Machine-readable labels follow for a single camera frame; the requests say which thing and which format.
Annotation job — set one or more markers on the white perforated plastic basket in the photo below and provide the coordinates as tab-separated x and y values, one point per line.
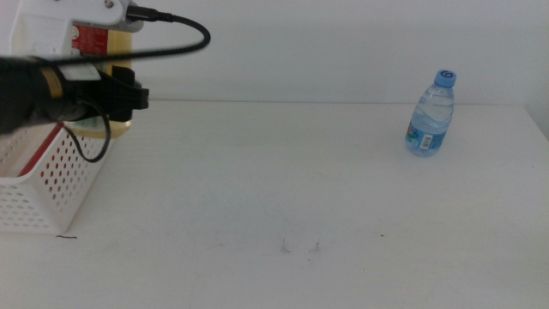
64	214

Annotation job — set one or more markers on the red cola can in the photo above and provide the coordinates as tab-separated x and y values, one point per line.
43	148

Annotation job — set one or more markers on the clear water bottle blue cap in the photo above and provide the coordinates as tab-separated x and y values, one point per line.
431	116

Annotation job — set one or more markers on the yellow tea bottle white cap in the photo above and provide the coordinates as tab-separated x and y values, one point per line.
120	47

